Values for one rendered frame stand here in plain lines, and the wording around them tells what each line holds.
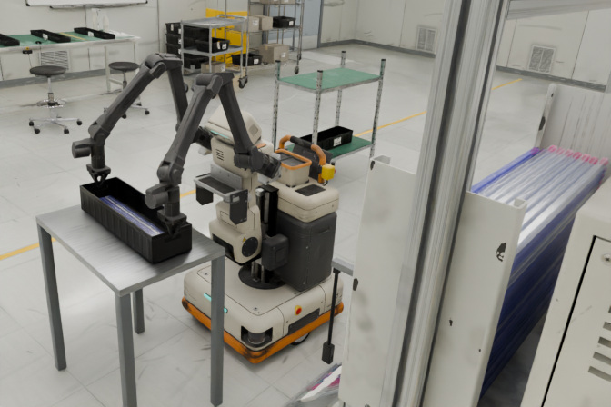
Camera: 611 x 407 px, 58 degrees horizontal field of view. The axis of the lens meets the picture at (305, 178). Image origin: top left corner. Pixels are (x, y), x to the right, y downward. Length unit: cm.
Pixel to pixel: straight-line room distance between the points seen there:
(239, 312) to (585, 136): 198
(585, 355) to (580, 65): 1060
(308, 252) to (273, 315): 35
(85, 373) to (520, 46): 989
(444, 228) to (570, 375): 18
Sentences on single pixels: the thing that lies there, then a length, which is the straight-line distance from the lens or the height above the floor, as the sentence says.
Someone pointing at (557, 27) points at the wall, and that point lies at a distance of 1117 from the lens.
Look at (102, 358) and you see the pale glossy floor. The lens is 298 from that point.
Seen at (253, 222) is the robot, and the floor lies 70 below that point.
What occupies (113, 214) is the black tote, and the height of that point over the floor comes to 89.
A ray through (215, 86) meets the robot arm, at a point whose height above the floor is 142.
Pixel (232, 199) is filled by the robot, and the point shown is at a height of 87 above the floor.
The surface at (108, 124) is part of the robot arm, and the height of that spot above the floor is 118.
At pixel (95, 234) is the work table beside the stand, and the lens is 235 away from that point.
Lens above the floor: 190
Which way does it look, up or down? 23 degrees down
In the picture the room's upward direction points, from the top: 4 degrees clockwise
